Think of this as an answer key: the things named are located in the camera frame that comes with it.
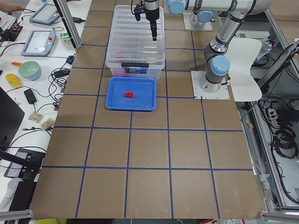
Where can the clear plastic box lid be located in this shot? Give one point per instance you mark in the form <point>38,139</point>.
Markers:
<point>136,35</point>

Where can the yellow toy stack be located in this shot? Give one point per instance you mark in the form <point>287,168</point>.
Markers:
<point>13,80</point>

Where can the far teach pendant tablet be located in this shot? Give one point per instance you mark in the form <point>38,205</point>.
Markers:
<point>46,15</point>

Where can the clear plastic storage box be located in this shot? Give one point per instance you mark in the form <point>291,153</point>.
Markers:
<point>135,70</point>

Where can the green bowl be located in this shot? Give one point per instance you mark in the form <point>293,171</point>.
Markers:
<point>30,70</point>

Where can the teach pendant tablet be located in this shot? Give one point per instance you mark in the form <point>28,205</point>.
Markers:
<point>39,43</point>
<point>46,15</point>

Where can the white chair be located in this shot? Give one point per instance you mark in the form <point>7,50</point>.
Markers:
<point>242,52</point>

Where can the near teach pendant tablet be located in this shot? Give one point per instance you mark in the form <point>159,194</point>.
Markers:
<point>39,43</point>

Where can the aluminium frame post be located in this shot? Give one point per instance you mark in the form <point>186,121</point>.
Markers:
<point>68,22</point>

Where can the black power adapter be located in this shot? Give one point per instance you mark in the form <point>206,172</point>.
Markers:
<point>30,96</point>

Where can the red block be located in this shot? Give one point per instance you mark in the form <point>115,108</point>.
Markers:
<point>129,94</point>

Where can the blue plastic tray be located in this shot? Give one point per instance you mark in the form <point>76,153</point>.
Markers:
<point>144,89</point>

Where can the black box handle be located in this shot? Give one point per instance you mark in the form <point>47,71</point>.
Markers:
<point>133,64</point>

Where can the green white carton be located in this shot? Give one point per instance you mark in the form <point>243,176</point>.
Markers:
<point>65,39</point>

